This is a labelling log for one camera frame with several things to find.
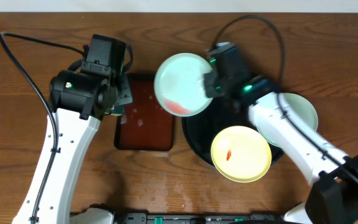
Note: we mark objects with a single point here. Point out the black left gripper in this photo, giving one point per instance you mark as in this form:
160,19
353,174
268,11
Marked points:
123,94

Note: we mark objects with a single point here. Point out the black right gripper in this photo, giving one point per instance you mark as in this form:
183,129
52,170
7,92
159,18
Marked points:
209,92

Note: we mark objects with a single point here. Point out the green yellow sponge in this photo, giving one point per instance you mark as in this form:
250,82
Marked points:
116,110

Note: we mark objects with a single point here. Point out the pale green plate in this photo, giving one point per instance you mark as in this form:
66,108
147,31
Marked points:
179,87
303,108

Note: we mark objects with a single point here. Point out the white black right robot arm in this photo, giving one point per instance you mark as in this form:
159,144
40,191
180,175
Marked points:
330,172

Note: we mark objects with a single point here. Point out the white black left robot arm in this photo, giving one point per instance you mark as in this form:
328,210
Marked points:
79,103

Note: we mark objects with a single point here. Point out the rectangular red-brown tray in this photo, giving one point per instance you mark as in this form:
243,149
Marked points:
144,124

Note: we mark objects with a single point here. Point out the round black tray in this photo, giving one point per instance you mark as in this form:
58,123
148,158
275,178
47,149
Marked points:
224,112

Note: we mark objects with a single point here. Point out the yellow plate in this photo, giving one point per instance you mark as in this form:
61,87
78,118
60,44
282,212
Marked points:
241,154

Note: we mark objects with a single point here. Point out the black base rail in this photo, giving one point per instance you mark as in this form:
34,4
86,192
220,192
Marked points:
143,218

